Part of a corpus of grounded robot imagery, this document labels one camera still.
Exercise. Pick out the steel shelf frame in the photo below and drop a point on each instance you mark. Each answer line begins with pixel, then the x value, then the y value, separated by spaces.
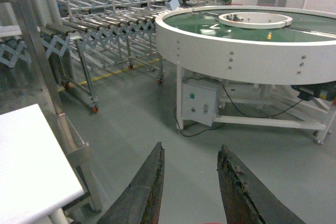
pixel 75 149

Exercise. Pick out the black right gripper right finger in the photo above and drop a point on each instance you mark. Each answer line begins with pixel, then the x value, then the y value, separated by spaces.
pixel 245 198

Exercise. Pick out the white round conveyor table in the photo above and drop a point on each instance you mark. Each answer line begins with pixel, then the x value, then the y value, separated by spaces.
pixel 288 81

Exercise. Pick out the extendable roller conveyor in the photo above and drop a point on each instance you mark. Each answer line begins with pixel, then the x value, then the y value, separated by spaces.
pixel 101 38

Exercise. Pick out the white board tabletop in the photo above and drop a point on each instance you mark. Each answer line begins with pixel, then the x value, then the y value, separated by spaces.
pixel 37 180

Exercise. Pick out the white control box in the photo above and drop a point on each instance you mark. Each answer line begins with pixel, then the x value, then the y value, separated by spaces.
pixel 200 102

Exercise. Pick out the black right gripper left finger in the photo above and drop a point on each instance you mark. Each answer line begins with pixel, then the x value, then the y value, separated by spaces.
pixel 140 202

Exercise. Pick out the small yellow object on conveyor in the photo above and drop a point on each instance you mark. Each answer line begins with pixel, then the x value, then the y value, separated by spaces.
pixel 269 36

